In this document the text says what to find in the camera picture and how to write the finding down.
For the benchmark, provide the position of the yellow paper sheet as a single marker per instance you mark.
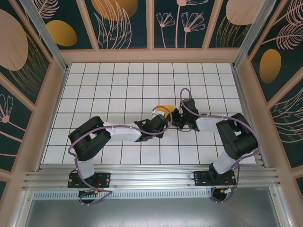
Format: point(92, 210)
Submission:
point(166, 107)

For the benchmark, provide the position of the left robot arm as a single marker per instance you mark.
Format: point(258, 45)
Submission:
point(90, 142)

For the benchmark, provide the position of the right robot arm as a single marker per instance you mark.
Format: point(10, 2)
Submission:
point(236, 139)

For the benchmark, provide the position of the grey metal sheet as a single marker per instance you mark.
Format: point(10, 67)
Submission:
point(151, 212)

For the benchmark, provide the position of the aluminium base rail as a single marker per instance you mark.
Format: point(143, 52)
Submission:
point(151, 175)

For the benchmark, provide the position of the aluminium side rail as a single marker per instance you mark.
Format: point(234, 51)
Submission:
point(242, 89)

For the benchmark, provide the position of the aluminium corner post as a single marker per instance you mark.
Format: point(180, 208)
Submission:
point(49, 40)
point(251, 35)

